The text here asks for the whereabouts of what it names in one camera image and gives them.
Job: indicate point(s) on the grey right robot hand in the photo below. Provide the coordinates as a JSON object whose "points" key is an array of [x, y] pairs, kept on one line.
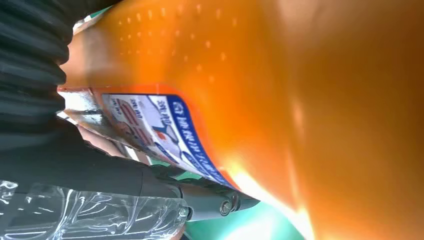
{"points": [[82, 169]]}

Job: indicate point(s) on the clear plastic right hand cover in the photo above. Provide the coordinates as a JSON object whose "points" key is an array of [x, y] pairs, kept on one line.
{"points": [[82, 215]]}

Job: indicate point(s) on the ribbed grey right arm sleeve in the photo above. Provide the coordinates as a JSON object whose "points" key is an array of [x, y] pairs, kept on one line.
{"points": [[30, 66]]}

